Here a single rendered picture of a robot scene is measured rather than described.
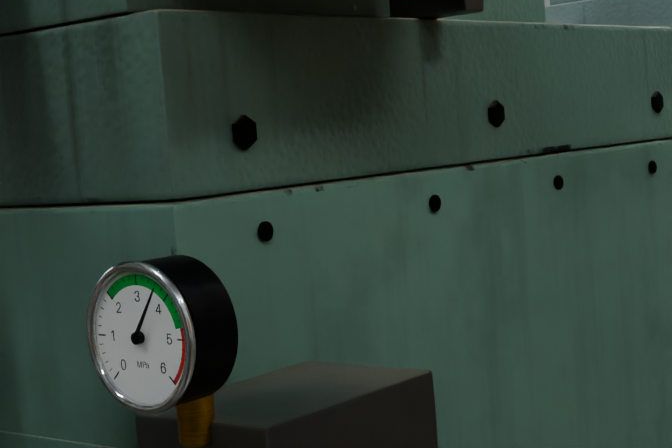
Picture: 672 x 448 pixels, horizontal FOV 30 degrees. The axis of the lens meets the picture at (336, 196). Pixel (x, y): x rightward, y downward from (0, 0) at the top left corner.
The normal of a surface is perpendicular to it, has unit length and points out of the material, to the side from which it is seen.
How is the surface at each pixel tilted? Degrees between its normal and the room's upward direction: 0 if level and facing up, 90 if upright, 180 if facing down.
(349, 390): 0
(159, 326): 90
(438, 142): 90
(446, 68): 90
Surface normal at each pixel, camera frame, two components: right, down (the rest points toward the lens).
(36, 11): -0.63, 0.09
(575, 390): 0.78, -0.03
